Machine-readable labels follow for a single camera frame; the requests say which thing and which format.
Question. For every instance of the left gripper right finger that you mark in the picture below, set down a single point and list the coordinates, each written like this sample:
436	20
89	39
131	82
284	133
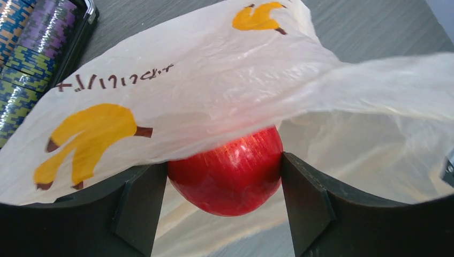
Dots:
330	218

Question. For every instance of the red fake apple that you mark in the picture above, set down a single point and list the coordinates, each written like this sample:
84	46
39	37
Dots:
234	179

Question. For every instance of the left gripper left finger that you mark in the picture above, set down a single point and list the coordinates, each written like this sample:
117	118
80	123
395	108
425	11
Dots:
115	217

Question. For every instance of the black poker chip case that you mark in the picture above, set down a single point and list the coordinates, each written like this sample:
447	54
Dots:
41	42

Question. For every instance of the translucent plastic bag banana print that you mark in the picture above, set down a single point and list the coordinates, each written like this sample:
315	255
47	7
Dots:
359	90

